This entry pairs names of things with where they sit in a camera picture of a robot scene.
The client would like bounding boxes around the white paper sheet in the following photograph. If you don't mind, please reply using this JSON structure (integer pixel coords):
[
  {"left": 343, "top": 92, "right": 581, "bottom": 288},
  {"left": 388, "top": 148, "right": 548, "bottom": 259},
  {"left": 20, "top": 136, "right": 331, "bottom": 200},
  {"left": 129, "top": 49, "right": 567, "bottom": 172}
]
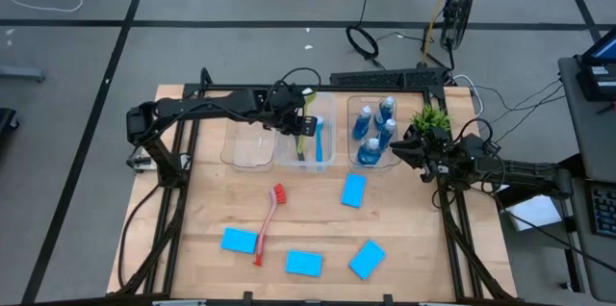
[{"left": 504, "top": 193, "right": 563, "bottom": 233}]

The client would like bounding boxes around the yellow-green dish brush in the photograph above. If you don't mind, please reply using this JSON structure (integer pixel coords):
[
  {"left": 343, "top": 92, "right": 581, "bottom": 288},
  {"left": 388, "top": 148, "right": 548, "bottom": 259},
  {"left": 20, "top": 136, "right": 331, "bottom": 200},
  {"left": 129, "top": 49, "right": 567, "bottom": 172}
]
[{"left": 296, "top": 88, "right": 319, "bottom": 163}]

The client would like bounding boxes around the tall clear plastic bin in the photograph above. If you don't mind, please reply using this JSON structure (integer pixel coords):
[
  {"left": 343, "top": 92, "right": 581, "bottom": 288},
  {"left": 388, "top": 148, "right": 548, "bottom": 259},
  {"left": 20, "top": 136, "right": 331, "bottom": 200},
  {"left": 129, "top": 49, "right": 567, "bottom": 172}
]
[{"left": 273, "top": 91, "right": 337, "bottom": 173}]

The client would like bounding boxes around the black hanging cord with coil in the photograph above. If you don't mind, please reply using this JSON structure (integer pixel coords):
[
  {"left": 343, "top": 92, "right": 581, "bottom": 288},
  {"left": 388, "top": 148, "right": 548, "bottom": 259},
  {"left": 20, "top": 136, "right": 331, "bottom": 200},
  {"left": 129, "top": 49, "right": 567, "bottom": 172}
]
[{"left": 345, "top": 0, "right": 386, "bottom": 69}]

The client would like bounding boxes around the blue dish brush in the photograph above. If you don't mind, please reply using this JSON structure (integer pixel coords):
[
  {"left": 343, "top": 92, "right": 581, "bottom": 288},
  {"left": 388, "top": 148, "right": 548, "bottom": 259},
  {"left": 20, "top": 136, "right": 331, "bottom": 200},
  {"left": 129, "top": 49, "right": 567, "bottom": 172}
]
[{"left": 314, "top": 114, "right": 326, "bottom": 164}]

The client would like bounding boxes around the black perforated rack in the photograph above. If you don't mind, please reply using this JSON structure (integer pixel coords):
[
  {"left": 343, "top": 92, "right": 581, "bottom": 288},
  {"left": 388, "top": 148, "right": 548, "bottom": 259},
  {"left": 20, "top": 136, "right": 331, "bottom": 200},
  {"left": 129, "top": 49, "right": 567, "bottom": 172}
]
[{"left": 329, "top": 67, "right": 451, "bottom": 89}]

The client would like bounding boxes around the white power cable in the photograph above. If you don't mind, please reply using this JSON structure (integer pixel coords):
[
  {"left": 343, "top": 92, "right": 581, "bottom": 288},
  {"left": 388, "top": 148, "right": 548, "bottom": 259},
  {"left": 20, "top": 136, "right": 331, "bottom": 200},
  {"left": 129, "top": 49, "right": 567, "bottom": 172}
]
[{"left": 451, "top": 73, "right": 485, "bottom": 119}]

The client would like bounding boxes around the blue dish soap bottle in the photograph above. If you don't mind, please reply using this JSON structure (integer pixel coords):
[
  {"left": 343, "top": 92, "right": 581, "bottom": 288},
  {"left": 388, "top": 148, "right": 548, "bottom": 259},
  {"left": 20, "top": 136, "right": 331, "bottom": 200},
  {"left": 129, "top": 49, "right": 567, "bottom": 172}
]
[
  {"left": 376, "top": 96, "right": 397, "bottom": 122},
  {"left": 352, "top": 105, "right": 374, "bottom": 141},
  {"left": 378, "top": 118, "right": 398, "bottom": 149},
  {"left": 356, "top": 138, "right": 385, "bottom": 166}
]

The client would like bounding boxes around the green plant in white pot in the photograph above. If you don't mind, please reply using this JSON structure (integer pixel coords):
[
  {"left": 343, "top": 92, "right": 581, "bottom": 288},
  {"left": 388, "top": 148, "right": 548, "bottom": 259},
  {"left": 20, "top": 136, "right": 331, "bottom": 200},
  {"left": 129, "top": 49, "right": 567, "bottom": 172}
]
[{"left": 411, "top": 105, "right": 452, "bottom": 141}]

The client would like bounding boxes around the black keyboard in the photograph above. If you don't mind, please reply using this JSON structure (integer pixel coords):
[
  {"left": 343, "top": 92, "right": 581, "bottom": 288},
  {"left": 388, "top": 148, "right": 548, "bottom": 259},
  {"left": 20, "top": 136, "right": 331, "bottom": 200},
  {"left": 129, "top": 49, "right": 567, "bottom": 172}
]
[{"left": 589, "top": 181, "right": 616, "bottom": 240}]

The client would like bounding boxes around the yellow hanging cord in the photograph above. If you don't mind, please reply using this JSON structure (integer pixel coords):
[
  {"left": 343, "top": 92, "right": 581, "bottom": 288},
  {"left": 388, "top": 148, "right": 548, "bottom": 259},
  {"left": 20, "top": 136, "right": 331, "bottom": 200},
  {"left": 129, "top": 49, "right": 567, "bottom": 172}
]
[{"left": 422, "top": 0, "right": 459, "bottom": 65}]

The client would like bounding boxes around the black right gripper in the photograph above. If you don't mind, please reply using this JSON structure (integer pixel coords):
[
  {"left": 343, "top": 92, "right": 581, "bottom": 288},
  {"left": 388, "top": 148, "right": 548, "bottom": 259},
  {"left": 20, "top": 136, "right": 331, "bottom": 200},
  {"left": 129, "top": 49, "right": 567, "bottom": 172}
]
[{"left": 389, "top": 127, "right": 466, "bottom": 173}]

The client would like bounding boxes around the blue sponge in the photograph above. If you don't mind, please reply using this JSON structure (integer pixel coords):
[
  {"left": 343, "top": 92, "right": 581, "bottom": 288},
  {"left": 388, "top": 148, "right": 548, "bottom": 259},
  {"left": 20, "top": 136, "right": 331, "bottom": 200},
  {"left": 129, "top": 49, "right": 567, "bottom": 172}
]
[
  {"left": 220, "top": 227, "right": 260, "bottom": 255},
  {"left": 348, "top": 240, "right": 387, "bottom": 282},
  {"left": 284, "top": 249, "right": 324, "bottom": 278},
  {"left": 341, "top": 173, "right": 368, "bottom": 209}
]

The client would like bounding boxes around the grey desk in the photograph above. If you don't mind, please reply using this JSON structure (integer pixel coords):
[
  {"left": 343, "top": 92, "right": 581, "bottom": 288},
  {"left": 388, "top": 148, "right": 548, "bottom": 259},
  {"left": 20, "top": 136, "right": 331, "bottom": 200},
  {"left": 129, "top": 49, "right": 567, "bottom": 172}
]
[{"left": 557, "top": 55, "right": 616, "bottom": 303}]

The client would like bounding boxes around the black laptop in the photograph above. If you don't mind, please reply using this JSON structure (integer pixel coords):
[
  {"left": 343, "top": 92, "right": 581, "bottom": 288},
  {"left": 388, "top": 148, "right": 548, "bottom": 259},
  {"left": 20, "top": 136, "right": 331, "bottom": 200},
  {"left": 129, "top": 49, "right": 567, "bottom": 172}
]
[{"left": 576, "top": 26, "right": 616, "bottom": 104}]

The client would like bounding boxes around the grey furniture foot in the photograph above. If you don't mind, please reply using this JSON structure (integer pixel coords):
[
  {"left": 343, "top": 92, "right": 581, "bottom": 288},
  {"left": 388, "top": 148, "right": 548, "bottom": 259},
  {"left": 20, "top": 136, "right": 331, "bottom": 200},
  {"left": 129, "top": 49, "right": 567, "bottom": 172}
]
[{"left": 0, "top": 65, "right": 47, "bottom": 84}]

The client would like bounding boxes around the red and pink dish brush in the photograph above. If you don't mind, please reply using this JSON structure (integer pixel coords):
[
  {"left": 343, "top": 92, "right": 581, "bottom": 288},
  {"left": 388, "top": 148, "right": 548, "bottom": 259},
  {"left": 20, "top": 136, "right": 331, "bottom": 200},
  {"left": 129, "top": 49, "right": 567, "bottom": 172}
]
[{"left": 253, "top": 183, "right": 287, "bottom": 268}]

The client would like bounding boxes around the black metal table frame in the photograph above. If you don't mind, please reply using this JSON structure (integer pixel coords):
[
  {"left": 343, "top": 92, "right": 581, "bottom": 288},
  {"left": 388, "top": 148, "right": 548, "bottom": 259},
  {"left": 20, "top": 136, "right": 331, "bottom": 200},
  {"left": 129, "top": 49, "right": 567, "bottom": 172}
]
[{"left": 106, "top": 67, "right": 519, "bottom": 306}]

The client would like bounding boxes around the white mounting bracket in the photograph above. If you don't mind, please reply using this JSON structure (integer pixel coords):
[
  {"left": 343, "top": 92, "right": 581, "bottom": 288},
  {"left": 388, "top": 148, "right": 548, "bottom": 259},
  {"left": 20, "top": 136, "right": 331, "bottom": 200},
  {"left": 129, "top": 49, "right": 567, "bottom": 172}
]
[{"left": 126, "top": 154, "right": 160, "bottom": 173}]

